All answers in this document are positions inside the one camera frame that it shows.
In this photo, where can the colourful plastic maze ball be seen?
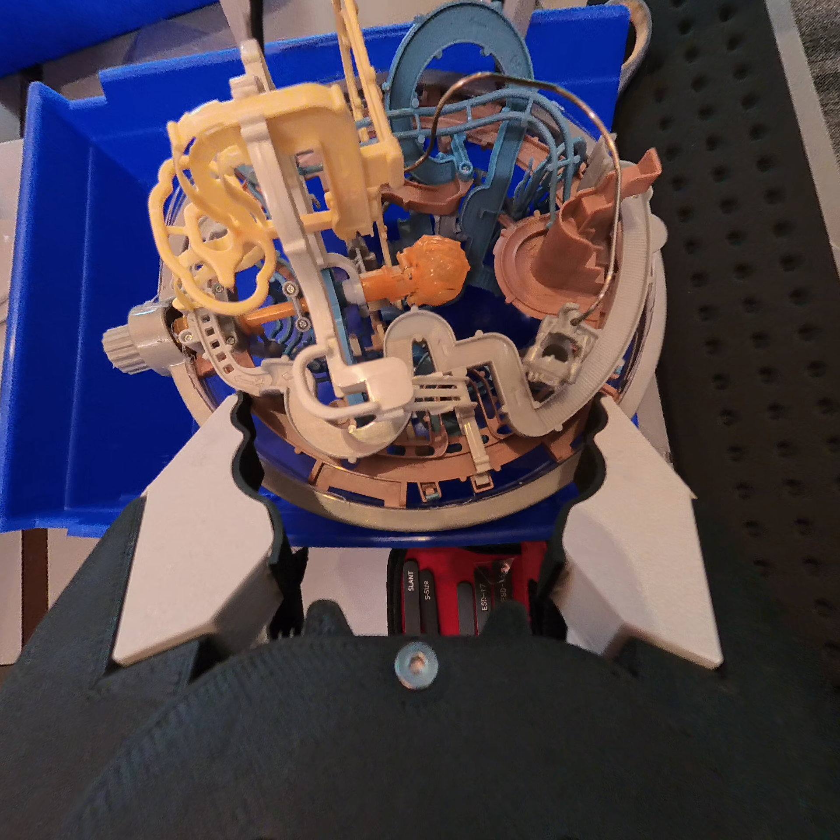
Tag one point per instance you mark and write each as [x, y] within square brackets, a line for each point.
[308, 118]

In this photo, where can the black perforated mat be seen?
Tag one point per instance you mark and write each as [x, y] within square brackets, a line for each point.
[741, 262]

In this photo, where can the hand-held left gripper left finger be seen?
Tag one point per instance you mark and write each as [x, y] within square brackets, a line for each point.
[197, 558]

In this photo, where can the red tweezers case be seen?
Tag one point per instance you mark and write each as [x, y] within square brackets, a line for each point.
[446, 577]

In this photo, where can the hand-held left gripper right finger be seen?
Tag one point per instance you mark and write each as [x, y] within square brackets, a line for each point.
[643, 558]

